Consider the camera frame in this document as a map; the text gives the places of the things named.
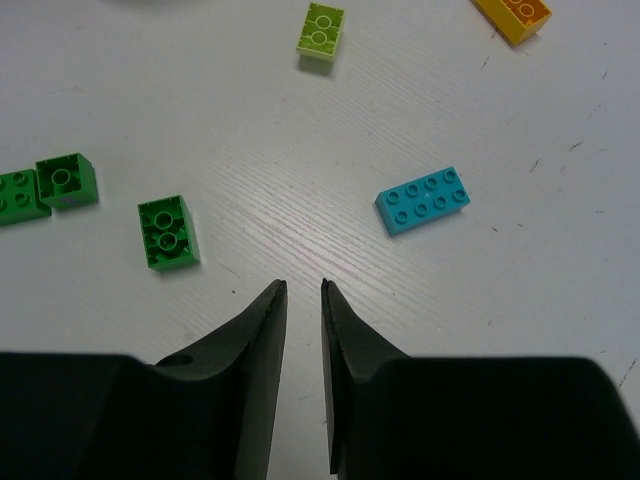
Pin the dark green lego brick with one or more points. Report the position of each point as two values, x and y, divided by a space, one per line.
168 234

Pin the orange lego brick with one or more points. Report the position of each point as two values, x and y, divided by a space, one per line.
515 20

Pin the green stacked lego bricks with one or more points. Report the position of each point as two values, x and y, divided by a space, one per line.
59 183

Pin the large cyan lego brick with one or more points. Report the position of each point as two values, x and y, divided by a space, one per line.
421 201

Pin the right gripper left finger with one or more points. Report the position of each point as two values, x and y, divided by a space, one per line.
204 412

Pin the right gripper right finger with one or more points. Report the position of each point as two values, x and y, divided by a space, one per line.
394 416

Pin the lime green lego brick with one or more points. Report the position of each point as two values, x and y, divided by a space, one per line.
321 32

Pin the white round divided container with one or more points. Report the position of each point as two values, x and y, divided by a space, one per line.
138 3

